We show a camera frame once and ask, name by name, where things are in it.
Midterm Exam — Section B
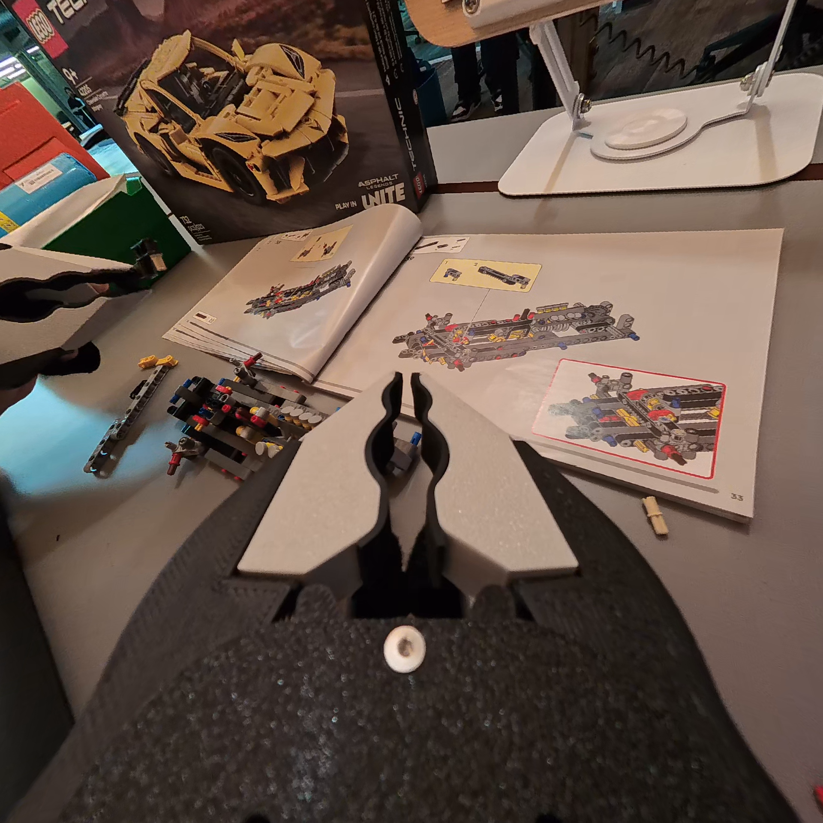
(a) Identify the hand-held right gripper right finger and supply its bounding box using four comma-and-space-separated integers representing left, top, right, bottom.
409, 370, 581, 600

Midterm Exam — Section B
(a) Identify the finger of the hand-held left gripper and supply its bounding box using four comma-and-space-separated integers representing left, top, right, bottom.
0, 243, 137, 293
0, 292, 113, 367

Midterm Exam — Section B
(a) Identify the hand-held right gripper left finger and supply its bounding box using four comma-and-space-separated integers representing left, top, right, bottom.
237, 370, 405, 610

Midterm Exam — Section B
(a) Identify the toy car chassis model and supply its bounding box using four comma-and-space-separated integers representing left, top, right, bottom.
164, 352, 425, 483

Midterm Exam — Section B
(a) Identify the yellow car toy set box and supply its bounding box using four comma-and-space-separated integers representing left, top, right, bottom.
13, 0, 438, 246

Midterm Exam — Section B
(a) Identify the light blue roll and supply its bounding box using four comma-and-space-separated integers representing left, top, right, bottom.
0, 157, 97, 239

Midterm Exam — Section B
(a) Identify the grey beam with yellow connectors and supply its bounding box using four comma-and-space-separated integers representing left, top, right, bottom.
84, 354, 179, 477

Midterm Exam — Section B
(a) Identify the green plastic bin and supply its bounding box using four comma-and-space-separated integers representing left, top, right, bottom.
0, 175, 192, 271

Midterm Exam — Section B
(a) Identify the red tote bag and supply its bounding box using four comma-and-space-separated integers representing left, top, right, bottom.
0, 84, 110, 187

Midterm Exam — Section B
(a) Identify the building instruction booklet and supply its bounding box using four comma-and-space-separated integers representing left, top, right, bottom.
162, 206, 785, 523

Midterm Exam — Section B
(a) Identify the white document stand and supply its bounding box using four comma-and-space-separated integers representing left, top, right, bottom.
405, 0, 823, 195

